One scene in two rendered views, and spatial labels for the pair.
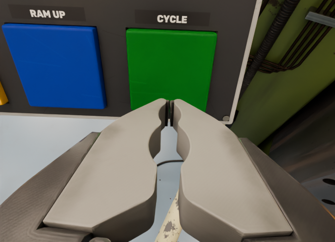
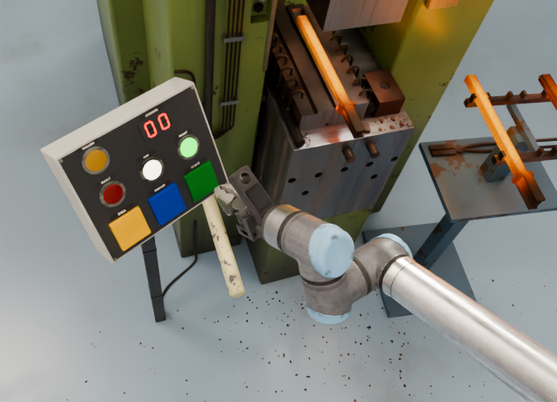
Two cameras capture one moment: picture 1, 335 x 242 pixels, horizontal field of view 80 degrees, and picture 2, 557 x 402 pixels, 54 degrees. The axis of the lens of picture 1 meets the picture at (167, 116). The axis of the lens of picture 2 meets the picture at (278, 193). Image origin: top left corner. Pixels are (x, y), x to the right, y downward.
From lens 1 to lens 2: 1.14 m
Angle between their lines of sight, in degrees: 28
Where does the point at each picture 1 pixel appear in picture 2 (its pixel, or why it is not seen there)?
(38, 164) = not seen: outside the picture
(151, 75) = (197, 185)
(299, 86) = (243, 133)
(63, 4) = (163, 181)
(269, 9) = not seen: hidden behind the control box
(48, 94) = (167, 215)
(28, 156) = not seen: outside the picture
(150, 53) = (195, 178)
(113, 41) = (181, 182)
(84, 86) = (178, 204)
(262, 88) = (220, 147)
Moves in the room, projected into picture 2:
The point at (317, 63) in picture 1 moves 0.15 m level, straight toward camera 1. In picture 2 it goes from (242, 118) to (239, 158)
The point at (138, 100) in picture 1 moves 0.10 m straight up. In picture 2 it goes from (196, 196) to (196, 172)
